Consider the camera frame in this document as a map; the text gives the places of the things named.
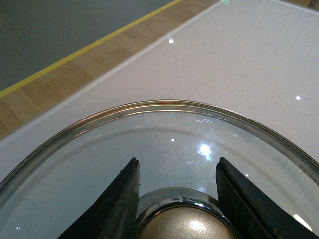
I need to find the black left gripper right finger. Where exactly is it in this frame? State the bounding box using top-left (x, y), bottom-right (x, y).
top-left (216, 157), bottom-right (318, 239)

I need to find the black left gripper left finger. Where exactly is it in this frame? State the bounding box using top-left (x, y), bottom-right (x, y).
top-left (59, 158), bottom-right (140, 239)

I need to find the glass pot lid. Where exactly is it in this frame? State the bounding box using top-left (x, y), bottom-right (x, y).
top-left (0, 100), bottom-right (319, 239)

